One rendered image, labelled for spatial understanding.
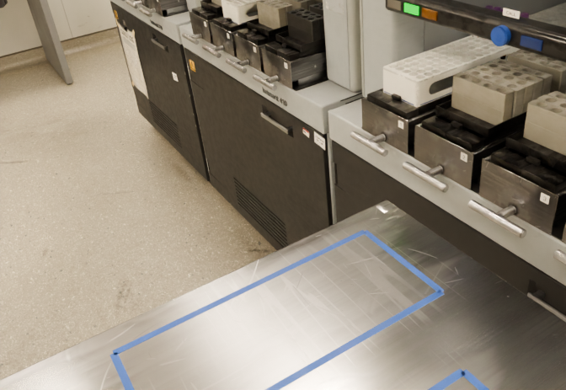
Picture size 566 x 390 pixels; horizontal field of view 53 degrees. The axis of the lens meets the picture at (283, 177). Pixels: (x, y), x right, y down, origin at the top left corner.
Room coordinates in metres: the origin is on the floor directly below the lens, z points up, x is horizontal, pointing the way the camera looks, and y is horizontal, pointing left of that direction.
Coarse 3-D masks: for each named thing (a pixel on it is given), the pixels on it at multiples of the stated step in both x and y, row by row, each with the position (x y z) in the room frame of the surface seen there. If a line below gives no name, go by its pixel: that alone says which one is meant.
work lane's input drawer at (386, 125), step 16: (368, 96) 1.01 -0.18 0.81; (384, 96) 0.99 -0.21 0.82; (400, 96) 0.97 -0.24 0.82; (448, 96) 0.96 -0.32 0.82; (368, 112) 1.00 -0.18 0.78; (384, 112) 0.96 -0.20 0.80; (400, 112) 0.93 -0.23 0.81; (416, 112) 0.92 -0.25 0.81; (432, 112) 0.93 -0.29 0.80; (368, 128) 1.00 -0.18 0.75; (384, 128) 0.96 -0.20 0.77; (400, 128) 0.92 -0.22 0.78; (368, 144) 0.93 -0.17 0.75; (400, 144) 0.92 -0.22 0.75
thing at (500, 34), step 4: (496, 28) 0.81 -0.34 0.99; (500, 28) 0.81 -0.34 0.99; (504, 28) 0.80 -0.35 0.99; (508, 28) 0.80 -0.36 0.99; (492, 32) 0.82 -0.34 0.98; (496, 32) 0.81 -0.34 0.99; (500, 32) 0.80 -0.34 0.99; (504, 32) 0.80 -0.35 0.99; (508, 32) 0.80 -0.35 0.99; (492, 36) 0.82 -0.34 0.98; (496, 36) 0.81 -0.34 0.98; (500, 36) 0.80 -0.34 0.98; (504, 36) 0.80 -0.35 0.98; (508, 36) 0.80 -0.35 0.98; (492, 40) 0.82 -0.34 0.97; (496, 40) 0.81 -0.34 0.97; (500, 40) 0.80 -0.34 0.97; (504, 40) 0.80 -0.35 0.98; (508, 40) 0.80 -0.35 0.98; (496, 44) 0.81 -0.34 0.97; (500, 44) 0.80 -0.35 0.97; (504, 44) 0.80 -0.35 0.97
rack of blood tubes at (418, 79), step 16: (448, 48) 1.08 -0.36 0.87; (464, 48) 1.07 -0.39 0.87; (480, 48) 1.06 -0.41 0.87; (496, 48) 1.06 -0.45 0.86; (512, 48) 1.05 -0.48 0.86; (400, 64) 1.04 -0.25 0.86; (416, 64) 1.03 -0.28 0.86; (432, 64) 1.01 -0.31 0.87; (448, 64) 1.00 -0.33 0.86; (464, 64) 0.99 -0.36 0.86; (480, 64) 1.01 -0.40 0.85; (384, 80) 1.01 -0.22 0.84; (400, 80) 0.97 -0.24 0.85; (416, 80) 0.94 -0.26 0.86; (432, 80) 0.95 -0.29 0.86; (448, 80) 1.05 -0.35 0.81; (416, 96) 0.94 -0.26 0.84; (432, 96) 0.95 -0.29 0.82
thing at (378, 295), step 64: (320, 256) 0.55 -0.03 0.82; (384, 256) 0.53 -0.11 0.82; (448, 256) 0.52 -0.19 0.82; (128, 320) 0.48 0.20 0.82; (192, 320) 0.47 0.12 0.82; (256, 320) 0.45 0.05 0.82; (320, 320) 0.44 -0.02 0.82; (384, 320) 0.43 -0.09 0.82; (448, 320) 0.42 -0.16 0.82; (512, 320) 0.41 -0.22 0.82; (0, 384) 0.41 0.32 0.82; (64, 384) 0.40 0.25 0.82; (128, 384) 0.39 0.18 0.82; (192, 384) 0.38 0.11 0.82; (256, 384) 0.37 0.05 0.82; (320, 384) 0.36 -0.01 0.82; (384, 384) 0.35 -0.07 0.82; (448, 384) 0.34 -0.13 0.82; (512, 384) 0.33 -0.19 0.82
